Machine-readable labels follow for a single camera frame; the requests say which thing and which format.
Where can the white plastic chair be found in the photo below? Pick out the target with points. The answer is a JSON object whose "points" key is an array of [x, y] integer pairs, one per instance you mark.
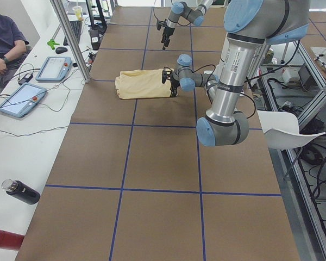
{"points": [[281, 130]]}

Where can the red cylinder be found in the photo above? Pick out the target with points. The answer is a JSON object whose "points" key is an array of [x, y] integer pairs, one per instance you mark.
{"points": [[10, 241]]}

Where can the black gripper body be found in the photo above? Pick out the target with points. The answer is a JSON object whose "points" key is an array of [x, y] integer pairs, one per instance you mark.
{"points": [[167, 31], [174, 81]]}

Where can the far blue teach pendant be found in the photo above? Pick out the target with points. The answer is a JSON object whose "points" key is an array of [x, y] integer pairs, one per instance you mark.
{"points": [[54, 69]]}

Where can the black water bottle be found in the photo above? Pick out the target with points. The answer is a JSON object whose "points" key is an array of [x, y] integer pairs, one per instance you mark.
{"points": [[20, 191]]}

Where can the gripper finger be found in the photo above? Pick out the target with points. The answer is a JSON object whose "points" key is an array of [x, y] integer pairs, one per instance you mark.
{"points": [[163, 38], [165, 44], [173, 93]]}

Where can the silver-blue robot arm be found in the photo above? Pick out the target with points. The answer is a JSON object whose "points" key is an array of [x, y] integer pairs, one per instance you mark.
{"points": [[249, 24], [181, 9]]}

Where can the black keyboard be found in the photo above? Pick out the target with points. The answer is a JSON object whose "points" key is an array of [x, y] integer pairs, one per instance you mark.
{"points": [[77, 29]]}

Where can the black labelled box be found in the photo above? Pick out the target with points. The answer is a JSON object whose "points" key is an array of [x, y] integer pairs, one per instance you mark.
{"points": [[95, 39]]}

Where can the drink cup with straw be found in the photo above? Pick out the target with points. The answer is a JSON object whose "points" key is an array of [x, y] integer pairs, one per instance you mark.
{"points": [[78, 11]]}

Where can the cream long-sleeve printed shirt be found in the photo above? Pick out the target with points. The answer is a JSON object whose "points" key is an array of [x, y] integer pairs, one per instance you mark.
{"points": [[141, 84]]}

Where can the blue teach pendant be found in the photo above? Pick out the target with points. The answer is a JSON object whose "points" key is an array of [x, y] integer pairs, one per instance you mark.
{"points": [[54, 69], [23, 100]]}

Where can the aluminium frame post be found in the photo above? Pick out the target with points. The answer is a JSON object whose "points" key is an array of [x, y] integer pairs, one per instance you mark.
{"points": [[71, 38]]}

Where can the green plastic clamp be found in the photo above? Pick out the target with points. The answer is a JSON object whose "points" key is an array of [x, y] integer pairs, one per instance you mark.
{"points": [[52, 44]]}

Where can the near blue teach pendant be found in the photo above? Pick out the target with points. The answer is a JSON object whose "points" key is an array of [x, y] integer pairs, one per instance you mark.
{"points": [[23, 100]]}

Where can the seated person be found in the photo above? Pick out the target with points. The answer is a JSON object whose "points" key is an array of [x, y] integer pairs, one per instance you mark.
{"points": [[13, 49]]}

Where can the black computer mouse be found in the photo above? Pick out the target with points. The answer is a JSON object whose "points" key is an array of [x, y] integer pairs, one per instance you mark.
{"points": [[60, 50]]}

